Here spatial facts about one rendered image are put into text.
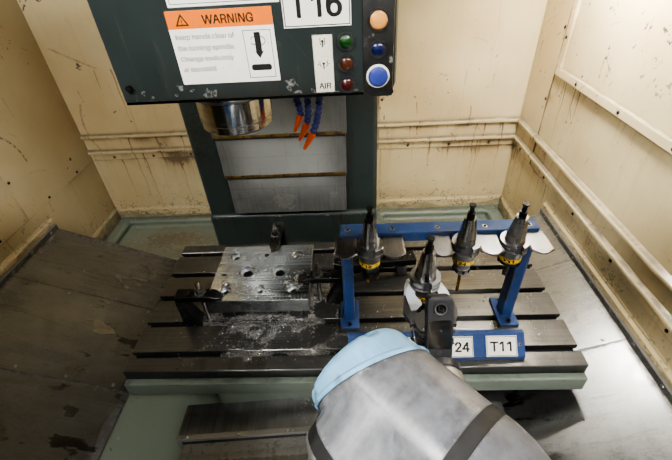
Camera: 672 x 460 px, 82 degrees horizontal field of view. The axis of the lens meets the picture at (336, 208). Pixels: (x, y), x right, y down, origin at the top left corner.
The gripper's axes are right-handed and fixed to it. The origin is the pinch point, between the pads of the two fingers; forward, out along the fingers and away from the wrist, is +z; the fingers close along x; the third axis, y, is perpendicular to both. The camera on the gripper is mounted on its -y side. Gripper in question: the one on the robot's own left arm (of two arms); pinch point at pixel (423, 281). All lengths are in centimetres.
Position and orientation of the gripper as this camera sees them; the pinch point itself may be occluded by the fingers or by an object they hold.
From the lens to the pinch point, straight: 86.4
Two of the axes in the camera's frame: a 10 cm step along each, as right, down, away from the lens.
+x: 10.0, -0.2, -0.3
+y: 0.4, 8.0, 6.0
